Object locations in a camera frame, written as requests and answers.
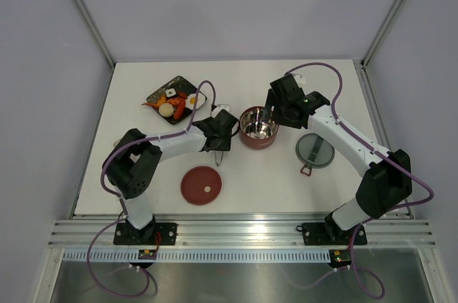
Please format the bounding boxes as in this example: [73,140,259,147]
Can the left frame post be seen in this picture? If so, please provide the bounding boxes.
[72,0,116,71]

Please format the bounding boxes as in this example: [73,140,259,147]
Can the toy white mushroom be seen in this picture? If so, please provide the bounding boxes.
[158,102,175,118]

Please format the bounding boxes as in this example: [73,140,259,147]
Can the right side aluminium rail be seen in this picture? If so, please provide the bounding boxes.
[353,59,414,218]

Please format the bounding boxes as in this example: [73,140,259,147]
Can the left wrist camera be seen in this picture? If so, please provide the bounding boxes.
[211,104,230,116]

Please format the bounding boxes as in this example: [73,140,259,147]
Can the frame post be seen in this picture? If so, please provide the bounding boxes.
[361,0,406,69]
[72,0,116,71]

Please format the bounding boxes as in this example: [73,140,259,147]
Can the aluminium rail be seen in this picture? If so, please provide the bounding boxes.
[47,213,436,249]
[353,59,414,218]

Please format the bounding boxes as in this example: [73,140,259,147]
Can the red steel lunch box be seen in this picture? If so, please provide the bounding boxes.
[238,106,279,150]

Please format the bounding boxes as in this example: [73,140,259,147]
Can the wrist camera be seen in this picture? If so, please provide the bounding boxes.
[285,72,306,86]
[211,104,230,116]

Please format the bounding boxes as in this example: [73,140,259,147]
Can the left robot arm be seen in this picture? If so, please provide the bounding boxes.
[100,110,238,244]

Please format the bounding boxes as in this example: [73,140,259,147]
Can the toy red sausage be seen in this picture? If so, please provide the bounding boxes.
[173,98,186,120]

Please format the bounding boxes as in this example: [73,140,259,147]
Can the grey transparent inner lid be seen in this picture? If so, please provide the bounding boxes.
[295,133,335,177]

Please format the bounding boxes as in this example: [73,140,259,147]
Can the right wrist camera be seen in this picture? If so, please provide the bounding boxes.
[285,72,306,86]

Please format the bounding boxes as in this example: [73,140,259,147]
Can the red round lid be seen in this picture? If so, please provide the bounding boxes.
[180,166,223,206]

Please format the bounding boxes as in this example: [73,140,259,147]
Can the aluminium front rail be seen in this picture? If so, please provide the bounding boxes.
[47,213,436,249]

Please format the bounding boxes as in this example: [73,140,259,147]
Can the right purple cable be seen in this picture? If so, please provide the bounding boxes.
[288,62,435,298]

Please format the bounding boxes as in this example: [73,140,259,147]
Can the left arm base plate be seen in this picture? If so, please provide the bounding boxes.
[113,222,178,246]

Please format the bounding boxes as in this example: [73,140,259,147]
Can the slotted white cable duct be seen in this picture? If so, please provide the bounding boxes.
[63,249,331,264]

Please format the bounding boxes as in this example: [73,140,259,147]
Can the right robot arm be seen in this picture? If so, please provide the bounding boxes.
[265,74,412,243]

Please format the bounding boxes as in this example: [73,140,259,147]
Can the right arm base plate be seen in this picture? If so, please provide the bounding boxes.
[296,222,368,246]

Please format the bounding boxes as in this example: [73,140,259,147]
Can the toy orange shrimp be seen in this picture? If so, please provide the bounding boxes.
[167,97,182,106]

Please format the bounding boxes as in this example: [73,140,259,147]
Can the right frame post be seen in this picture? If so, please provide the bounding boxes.
[361,0,406,69]

